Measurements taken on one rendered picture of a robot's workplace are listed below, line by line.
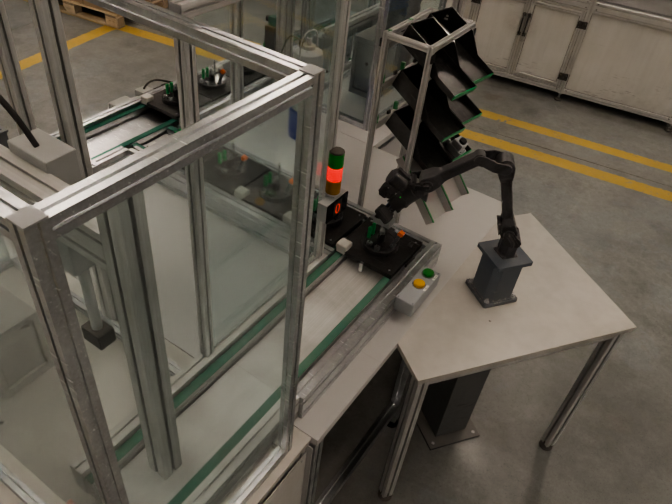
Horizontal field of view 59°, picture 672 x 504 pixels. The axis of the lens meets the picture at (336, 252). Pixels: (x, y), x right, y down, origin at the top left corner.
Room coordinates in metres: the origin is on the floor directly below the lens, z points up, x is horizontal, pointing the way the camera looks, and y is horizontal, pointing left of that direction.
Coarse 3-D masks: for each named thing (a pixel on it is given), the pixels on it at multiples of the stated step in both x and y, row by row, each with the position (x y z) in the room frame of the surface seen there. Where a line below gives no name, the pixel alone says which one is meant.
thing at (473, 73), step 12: (444, 12) 2.21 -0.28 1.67; (456, 12) 2.21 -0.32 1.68; (444, 24) 2.24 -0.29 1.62; (456, 24) 2.20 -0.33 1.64; (468, 36) 2.17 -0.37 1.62; (468, 48) 2.16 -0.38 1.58; (468, 60) 2.12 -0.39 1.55; (480, 60) 2.12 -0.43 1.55; (468, 72) 2.05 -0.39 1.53; (480, 72) 2.09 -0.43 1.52; (492, 72) 2.08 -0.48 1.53
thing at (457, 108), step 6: (462, 96) 2.14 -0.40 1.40; (450, 102) 2.09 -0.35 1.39; (456, 102) 2.10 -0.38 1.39; (462, 102) 2.12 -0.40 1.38; (468, 102) 2.12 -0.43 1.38; (450, 108) 2.03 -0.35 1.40; (456, 108) 2.07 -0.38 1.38; (462, 108) 2.09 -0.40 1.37; (468, 108) 2.10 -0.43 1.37; (474, 108) 2.10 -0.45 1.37; (456, 114) 2.04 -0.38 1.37; (462, 114) 2.06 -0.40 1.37; (468, 114) 2.07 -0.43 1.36; (474, 114) 2.09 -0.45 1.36; (480, 114) 2.07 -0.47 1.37; (462, 120) 2.03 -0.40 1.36; (468, 120) 2.01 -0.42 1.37
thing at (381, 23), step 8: (384, 0) 2.75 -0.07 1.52; (384, 8) 2.75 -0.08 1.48; (384, 16) 2.75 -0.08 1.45; (384, 24) 2.76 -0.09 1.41; (376, 32) 2.76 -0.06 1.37; (376, 40) 2.75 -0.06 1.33; (376, 48) 2.76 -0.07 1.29; (376, 56) 2.75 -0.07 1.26; (376, 64) 2.74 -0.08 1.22; (376, 72) 2.75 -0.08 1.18; (368, 88) 2.76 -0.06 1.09; (368, 96) 2.75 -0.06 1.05; (368, 104) 2.76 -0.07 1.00; (368, 112) 2.75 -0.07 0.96; (384, 112) 2.91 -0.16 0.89; (344, 120) 2.81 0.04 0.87; (352, 120) 2.79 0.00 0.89; (368, 120) 2.74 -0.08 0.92; (368, 128) 2.75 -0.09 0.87
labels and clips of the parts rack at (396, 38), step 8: (448, 16) 2.23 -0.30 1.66; (392, 32) 1.99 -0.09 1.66; (392, 40) 1.97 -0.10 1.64; (400, 40) 1.96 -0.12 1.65; (408, 40) 1.94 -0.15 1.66; (416, 48) 1.93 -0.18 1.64; (424, 48) 1.92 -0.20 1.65; (432, 56) 1.89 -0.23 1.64; (384, 80) 2.01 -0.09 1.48; (392, 80) 2.10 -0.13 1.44; (384, 88) 2.05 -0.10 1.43; (384, 120) 2.09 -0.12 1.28; (376, 128) 2.04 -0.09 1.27
